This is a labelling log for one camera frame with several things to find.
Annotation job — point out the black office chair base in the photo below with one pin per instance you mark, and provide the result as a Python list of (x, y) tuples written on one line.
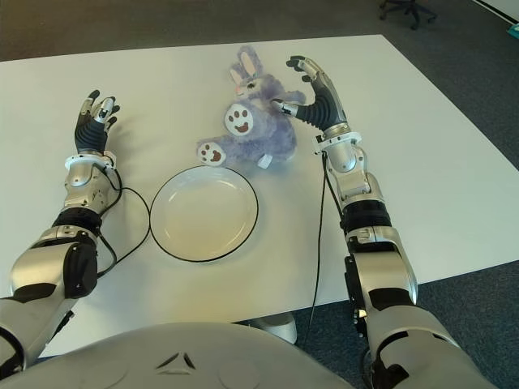
[(409, 12)]

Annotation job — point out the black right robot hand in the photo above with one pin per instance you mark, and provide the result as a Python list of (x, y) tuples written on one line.
[(324, 109)]

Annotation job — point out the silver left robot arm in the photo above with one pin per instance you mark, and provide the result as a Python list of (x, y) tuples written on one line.
[(46, 259)]

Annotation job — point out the silver robot torso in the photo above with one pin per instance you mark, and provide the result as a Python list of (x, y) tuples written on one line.
[(182, 356)]

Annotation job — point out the silver robot leg part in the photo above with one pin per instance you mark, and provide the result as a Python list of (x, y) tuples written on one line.
[(277, 326)]

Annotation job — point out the purple plush bunny doll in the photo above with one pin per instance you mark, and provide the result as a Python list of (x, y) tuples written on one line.
[(263, 133)]

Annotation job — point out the teal box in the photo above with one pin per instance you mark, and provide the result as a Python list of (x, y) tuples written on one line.
[(514, 30)]

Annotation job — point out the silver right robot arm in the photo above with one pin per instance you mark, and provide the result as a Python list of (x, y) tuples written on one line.
[(377, 251)]

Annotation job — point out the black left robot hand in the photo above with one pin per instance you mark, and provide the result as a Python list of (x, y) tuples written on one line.
[(91, 133)]

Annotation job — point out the white plate black rim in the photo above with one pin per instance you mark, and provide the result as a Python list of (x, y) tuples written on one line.
[(204, 215)]

